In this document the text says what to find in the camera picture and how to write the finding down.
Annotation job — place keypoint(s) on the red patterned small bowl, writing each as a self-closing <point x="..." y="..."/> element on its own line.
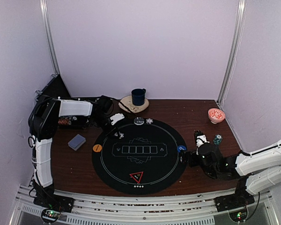
<point x="216" y="115"/>

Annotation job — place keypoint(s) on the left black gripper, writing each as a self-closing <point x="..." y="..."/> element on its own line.
<point x="110" y="132"/>

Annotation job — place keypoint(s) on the round black poker mat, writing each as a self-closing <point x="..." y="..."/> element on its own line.
<point x="151" y="148"/>

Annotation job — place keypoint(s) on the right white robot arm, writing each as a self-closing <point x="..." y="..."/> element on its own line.
<point x="255" y="171"/>

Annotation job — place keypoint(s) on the red five chip row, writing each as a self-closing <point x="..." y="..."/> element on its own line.
<point x="64" y="122"/>

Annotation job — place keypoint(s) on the beige ceramic saucer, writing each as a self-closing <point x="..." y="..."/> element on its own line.
<point x="127" y="105"/>

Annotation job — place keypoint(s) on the red triangle all-in marker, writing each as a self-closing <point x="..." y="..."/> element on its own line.
<point x="137" y="176"/>

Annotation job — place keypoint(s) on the black poker set case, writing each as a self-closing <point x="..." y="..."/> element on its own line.
<point x="58" y="93"/>

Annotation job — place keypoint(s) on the orange big blind button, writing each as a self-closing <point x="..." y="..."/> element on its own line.
<point x="97" y="148"/>

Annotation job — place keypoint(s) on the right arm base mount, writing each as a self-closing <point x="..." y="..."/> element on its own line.
<point x="235" y="205"/>

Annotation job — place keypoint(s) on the blue small blind button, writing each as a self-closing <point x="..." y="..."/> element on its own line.
<point x="181" y="148"/>

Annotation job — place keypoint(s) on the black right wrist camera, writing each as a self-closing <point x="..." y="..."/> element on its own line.
<point x="200" y="138"/>

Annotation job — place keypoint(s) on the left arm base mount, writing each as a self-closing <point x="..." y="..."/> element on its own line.
<point x="52" y="210"/>

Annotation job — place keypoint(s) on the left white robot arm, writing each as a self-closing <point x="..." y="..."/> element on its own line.
<point x="42" y="141"/>

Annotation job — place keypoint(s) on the dark blue mug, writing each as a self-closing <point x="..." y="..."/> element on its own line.
<point x="138" y="96"/>

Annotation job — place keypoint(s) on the blue playing card deck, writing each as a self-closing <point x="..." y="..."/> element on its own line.
<point x="76" y="142"/>

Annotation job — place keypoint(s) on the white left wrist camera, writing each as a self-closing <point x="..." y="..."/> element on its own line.
<point x="116" y="117"/>

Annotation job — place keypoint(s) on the green blue chip stack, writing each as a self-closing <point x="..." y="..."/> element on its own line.
<point x="217" y="139"/>

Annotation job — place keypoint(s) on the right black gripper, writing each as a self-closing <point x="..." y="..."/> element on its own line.
<point x="185" y="158"/>

